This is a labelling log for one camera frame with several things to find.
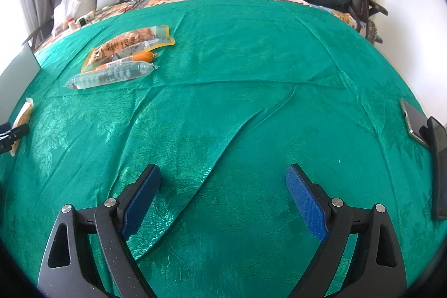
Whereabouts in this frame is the tan snack packet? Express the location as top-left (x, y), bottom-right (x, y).
top-left (10, 98), bottom-right (34, 158)

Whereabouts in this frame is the white cardboard box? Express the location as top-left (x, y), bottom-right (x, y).
top-left (0, 44), bottom-right (42, 126)

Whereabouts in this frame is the green tablecloth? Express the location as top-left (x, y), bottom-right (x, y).
top-left (0, 0), bottom-right (447, 298)

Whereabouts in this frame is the brown bag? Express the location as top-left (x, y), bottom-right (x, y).
top-left (348, 0), bottom-right (371, 32)

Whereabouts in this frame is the large clear wrapped sausage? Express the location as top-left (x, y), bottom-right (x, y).
top-left (64, 61), bottom-right (160, 91)

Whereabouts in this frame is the black cable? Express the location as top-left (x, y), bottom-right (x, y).
top-left (123, 0), bottom-right (172, 11)

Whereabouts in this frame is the phone with gold edge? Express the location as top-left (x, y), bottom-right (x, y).
top-left (400, 99), bottom-right (432, 149)

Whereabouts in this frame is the clear plastic bag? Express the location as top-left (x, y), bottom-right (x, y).
top-left (52, 0), bottom-right (82, 34)

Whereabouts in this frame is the orange packet with yellow edge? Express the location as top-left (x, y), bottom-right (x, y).
top-left (80, 25), bottom-right (176, 74)

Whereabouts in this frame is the dark wooden chair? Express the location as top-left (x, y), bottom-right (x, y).
top-left (24, 22), bottom-right (54, 48)

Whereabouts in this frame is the orange sausage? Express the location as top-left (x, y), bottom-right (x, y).
top-left (96, 52), bottom-right (159, 72)

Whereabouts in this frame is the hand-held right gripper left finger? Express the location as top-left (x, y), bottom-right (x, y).
top-left (38, 163), bottom-right (162, 298)

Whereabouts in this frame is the black phone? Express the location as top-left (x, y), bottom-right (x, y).
top-left (426, 116), bottom-right (447, 222)

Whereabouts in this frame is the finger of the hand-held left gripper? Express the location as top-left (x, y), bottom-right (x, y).
top-left (0, 122), bottom-right (30, 154)

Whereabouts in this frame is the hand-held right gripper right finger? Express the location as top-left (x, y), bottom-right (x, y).
top-left (284, 163), bottom-right (409, 298)

